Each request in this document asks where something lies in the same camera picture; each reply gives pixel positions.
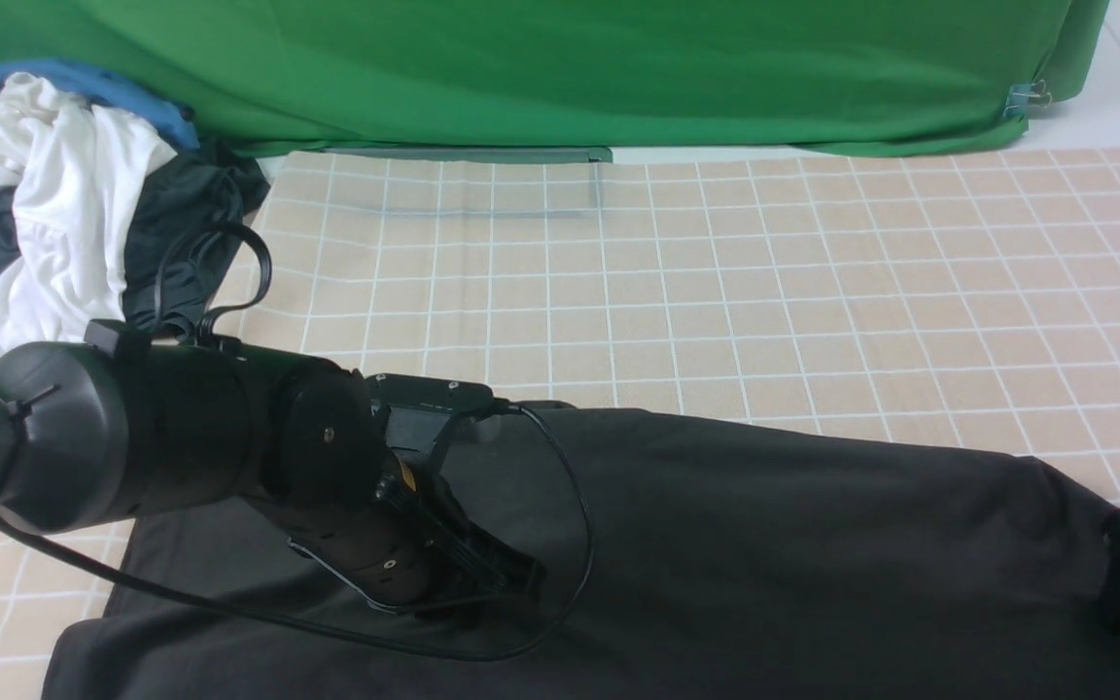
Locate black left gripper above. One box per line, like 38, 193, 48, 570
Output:
277, 457, 547, 623

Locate dark gray long-sleeve shirt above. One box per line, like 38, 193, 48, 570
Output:
43, 409, 1120, 699

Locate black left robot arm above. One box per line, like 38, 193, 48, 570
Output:
0, 321, 545, 614

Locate dark teal crumpled shirt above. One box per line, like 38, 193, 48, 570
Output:
0, 137, 268, 338

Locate white crumpled shirt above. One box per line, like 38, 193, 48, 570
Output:
0, 74, 177, 356

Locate blue crumpled shirt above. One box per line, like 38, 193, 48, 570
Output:
0, 57, 199, 269

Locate beige grid tablecloth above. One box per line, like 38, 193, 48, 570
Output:
0, 148, 1120, 699

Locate metal binder clip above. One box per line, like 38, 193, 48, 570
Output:
1001, 80, 1054, 120

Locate green backdrop cloth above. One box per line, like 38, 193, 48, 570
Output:
0, 1, 1108, 157

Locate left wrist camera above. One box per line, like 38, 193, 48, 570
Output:
367, 373, 497, 474

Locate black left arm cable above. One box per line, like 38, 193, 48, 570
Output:
0, 222, 596, 664

